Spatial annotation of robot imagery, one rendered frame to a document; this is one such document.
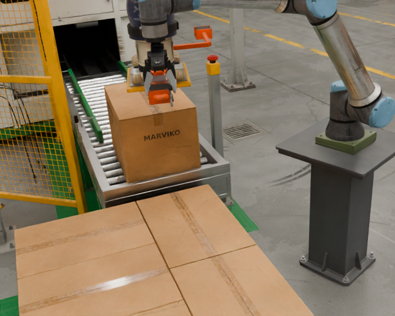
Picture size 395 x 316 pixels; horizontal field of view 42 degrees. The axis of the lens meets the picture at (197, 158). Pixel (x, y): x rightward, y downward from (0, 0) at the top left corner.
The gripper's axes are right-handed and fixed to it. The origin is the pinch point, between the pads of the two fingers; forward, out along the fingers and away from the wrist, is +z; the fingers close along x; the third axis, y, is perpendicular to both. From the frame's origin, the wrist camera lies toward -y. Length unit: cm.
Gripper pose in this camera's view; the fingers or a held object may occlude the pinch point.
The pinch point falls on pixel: (161, 93)
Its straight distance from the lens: 189.2
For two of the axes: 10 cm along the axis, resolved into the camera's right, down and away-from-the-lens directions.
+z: 0.7, 9.0, 4.4
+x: -9.9, 1.0, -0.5
